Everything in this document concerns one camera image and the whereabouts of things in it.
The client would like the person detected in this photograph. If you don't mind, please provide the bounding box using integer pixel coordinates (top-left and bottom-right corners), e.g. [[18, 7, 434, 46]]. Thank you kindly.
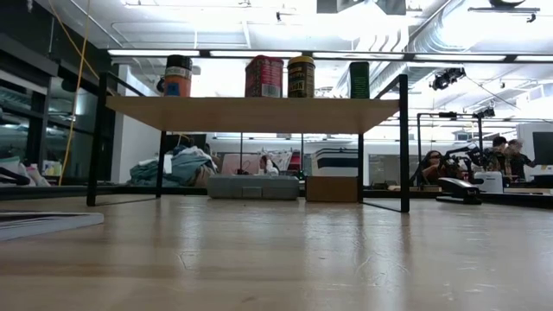
[[507, 138, 537, 181], [257, 155, 280, 176], [483, 136, 511, 174], [421, 149, 446, 185]]

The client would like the red patterned spice tin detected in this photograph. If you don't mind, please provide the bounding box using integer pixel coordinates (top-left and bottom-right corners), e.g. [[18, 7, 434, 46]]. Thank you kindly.
[[245, 54, 285, 98]]

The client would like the wooden shelf black metal frame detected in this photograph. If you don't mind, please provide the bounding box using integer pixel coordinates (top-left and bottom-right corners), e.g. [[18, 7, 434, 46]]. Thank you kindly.
[[86, 71, 410, 213]]

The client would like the chili onion jar yellow lid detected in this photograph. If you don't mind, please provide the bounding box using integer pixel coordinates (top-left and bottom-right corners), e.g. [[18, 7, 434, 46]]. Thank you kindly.
[[287, 55, 316, 98]]

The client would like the green pepper tin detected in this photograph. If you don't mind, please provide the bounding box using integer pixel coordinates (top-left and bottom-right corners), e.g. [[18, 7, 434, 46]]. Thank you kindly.
[[348, 61, 372, 99]]

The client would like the black stapler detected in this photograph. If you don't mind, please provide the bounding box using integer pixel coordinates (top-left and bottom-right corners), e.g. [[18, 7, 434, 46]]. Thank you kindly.
[[435, 176, 483, 206]]

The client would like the yellow cable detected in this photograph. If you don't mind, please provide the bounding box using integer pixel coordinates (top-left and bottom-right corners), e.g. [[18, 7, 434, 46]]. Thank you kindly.
[[47, 0, 101, 187]]

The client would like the black metal rig frame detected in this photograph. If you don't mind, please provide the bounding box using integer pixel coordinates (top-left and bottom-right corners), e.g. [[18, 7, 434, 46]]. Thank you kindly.
[[0, 184, 553, 209]]

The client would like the small cardboard box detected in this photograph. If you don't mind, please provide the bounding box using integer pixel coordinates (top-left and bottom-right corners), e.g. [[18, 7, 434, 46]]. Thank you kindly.
[[305, 175, 359, 203]]

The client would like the orange turmeric jar black lid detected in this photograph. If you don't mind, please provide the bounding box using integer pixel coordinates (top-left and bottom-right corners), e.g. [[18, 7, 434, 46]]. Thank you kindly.
[[162, 54, 194, 98]]

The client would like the black metal stand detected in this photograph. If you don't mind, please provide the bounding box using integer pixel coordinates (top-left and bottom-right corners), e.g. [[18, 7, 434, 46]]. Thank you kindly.
[[416, 111, 496, 174]]

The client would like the black monitor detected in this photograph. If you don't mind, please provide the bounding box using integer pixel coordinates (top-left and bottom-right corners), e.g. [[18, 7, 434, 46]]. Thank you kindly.
[[531, 131, 553, 165]]

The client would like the blue-grey plastic case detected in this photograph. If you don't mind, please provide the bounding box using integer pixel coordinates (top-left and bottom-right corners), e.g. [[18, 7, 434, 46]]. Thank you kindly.
[[207, 174, 301, 200]]

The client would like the teal clothes pile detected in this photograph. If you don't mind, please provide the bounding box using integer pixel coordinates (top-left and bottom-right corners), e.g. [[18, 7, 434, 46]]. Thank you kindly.
[[129, 145, 217, 188]]

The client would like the white black striped machine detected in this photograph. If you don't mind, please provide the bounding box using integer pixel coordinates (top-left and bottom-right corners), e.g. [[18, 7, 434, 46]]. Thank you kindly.
[[310, 148, 359, 177]]

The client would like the white box device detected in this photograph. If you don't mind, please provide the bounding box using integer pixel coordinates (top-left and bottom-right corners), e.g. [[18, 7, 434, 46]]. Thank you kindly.
[[474, 170, 505, 194]]

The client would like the black track light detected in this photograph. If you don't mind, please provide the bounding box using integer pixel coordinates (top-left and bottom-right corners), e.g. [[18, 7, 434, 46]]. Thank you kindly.
[[429, 67, 467, 91]]

